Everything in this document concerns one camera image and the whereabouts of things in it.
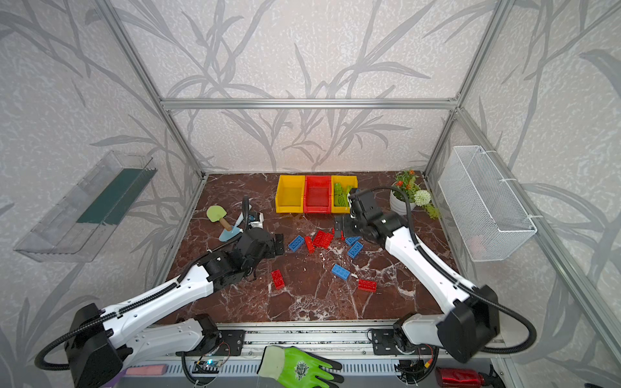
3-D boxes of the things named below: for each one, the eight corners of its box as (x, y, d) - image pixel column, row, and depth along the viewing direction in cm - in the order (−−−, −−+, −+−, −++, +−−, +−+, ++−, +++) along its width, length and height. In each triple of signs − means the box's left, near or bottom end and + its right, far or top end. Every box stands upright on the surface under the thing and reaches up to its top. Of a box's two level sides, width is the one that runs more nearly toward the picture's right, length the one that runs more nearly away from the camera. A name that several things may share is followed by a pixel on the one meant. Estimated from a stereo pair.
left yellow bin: (276, 215, 107) (273, 204, 101) (281, 187, 118) (278, 175, 112) (303, 215, 107) (302, 204, 101) (305, 187, 118) (304, 175, 112)
